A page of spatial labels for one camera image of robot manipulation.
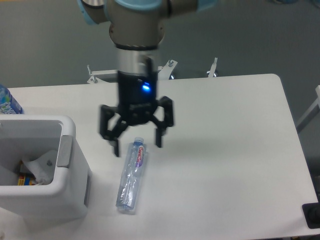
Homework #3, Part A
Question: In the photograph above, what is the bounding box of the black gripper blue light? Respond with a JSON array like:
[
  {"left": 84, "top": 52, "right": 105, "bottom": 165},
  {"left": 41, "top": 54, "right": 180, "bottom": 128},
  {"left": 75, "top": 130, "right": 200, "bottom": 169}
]
[{"left": 99, "top": 71, "right": 175, "bottom": 157}]

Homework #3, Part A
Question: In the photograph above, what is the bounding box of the crushed clear plastic water bottle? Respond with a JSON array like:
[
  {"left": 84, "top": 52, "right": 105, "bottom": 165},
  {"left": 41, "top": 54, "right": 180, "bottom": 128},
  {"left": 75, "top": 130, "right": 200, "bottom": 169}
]
[{"left": 115, "top": 137, "right": 148, "bottom": 215}]

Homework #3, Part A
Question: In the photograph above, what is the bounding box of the clear plastic bag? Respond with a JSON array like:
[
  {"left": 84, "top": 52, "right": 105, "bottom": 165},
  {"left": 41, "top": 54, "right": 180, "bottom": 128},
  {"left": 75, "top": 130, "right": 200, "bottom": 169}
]
[{"left": 22, "top": 150, "right": 58, "bottom": 185}]

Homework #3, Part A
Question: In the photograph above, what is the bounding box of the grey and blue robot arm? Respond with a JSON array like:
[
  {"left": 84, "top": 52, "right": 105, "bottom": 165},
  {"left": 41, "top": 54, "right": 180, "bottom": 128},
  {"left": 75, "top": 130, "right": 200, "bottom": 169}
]
[{"left": 77, "top": 0, "right": 215, "bottom": 156}]

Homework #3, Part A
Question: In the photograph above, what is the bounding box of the white plastic trash can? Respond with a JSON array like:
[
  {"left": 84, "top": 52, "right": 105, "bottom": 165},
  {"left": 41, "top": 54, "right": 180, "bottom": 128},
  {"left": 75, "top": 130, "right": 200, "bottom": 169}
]
[{"left": 0, "top": 114, "right": 92, "bottom": 220}]

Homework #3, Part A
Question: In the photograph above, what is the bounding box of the blue labelled bottle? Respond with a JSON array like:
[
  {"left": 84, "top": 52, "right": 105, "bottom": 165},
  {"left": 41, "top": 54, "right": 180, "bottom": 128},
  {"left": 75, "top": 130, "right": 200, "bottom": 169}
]
[{"left": 0, "top": 84, "right": 25, "bottom": 115}]

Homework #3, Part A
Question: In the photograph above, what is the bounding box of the colourful snack wrapper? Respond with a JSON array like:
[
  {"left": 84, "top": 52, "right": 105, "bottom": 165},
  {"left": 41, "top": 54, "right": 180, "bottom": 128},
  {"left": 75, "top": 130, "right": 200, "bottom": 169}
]
[{"left": 17, "top": 161, "right": 38, "bottom": 186}]

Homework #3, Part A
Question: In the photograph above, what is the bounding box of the black clamp at table corner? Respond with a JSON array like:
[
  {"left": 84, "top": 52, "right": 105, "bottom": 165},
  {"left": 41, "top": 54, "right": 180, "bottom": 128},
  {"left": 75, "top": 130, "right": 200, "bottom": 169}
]
[{"left": 302, "top": 202, "right": 320, "bottom": 229}]

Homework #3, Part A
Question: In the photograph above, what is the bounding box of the white pedestal base frame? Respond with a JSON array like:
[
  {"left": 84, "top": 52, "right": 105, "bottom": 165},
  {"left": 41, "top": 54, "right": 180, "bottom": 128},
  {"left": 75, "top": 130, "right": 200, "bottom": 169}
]
[{"left": 87, "top": 57, "right": 219, "bottom": 84}]

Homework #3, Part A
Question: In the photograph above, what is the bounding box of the white frame at right edge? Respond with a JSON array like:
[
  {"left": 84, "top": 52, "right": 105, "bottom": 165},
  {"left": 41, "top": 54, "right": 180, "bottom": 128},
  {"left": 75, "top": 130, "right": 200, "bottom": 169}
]
[{"left": 295, "top": 85, "right": 320, "bottom": 134}]

